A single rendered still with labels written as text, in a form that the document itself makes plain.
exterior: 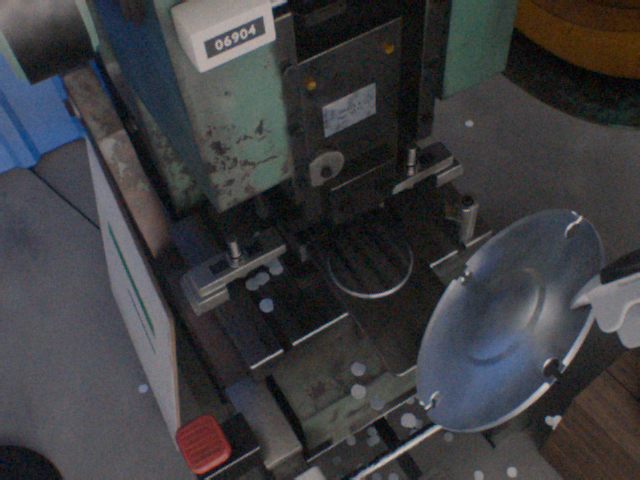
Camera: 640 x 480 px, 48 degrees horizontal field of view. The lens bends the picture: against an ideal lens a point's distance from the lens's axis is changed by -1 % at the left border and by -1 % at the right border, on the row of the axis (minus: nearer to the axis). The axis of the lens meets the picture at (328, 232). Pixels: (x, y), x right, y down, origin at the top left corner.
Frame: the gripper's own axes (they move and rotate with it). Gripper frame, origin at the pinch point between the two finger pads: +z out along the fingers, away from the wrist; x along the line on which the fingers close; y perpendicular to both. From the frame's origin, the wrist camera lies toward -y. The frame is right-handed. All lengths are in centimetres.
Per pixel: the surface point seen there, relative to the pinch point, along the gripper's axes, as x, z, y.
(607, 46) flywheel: 2.2, -4.6, -35.2
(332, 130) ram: -20.4, 19.3, -19.6
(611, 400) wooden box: 65, 33, -17
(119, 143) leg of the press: -31, 62, -34
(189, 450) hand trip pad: -12, 51, 12
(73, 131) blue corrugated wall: -17, 156, -99
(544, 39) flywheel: 2.3, 4.3, -43.1
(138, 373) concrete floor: 14, 132, -26
